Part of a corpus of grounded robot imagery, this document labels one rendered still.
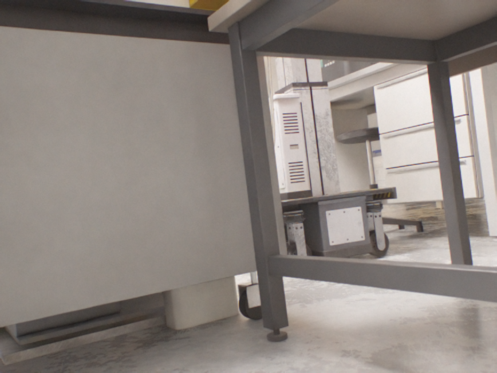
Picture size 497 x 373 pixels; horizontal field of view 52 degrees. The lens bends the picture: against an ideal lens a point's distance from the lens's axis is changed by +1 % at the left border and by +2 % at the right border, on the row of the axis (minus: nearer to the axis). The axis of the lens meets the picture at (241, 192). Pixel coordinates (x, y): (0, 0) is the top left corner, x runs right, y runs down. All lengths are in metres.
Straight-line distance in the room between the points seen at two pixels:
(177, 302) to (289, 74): 1.22
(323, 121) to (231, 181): 1.06
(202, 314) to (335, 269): 0.52
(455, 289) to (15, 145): 0.79
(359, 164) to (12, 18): 2.68
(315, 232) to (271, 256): 0.97
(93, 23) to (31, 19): 0.12
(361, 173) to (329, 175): 1.29
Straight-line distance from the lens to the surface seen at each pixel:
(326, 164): 2.17
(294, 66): 2.20
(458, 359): 0.97
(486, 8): 1.40
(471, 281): 0.74
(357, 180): 3.42
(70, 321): 1.43
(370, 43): 1.38
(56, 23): 1.14
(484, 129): 2.39
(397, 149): 2.68
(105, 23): 1.17
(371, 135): 2.97
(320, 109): 2.20
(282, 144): 2.02
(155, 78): 1.16
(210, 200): 1.17
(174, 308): 1.32
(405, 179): 2.66
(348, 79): 2.85
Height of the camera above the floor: 0.31
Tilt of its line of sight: 1 degrees up
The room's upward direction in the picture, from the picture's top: 7 degrees counter-clockwise
